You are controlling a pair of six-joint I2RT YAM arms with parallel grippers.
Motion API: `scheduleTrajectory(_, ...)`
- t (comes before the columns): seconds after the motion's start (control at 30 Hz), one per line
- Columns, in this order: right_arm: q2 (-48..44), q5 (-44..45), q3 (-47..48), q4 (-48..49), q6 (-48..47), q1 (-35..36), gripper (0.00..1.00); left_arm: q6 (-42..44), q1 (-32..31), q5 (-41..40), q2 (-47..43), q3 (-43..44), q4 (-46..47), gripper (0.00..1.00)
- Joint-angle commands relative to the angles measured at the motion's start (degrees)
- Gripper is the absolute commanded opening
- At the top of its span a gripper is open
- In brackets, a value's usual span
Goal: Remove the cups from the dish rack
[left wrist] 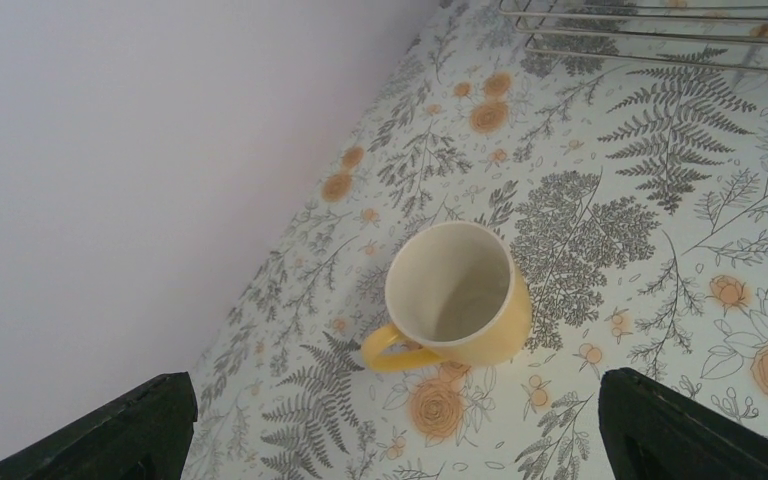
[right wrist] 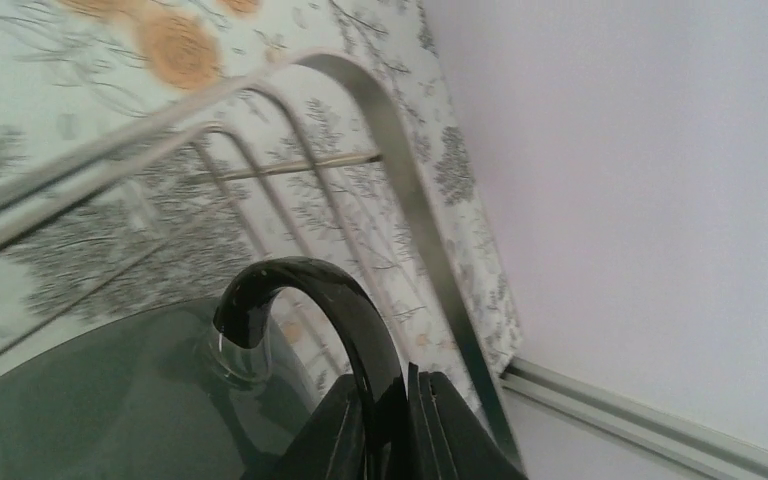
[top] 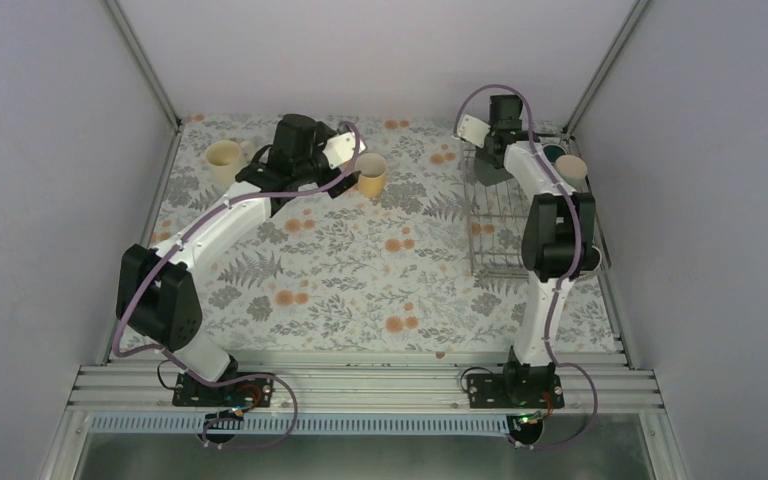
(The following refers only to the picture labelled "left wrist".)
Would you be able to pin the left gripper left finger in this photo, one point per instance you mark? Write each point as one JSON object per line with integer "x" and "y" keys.
{"x": 145, "y": 433}

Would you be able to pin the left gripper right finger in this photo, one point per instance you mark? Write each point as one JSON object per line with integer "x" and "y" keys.
{"x": 649, "y": 431}

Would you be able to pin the yellow mug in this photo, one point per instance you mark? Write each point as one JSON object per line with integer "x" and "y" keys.
{"x": 453, "y": 292}

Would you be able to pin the floral table mat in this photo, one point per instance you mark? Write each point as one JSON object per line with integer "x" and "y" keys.
{"x": 634, "y": 199}

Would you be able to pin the wire dish rack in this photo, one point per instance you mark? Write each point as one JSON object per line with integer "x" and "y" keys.
{"x": 724, "y": 35}

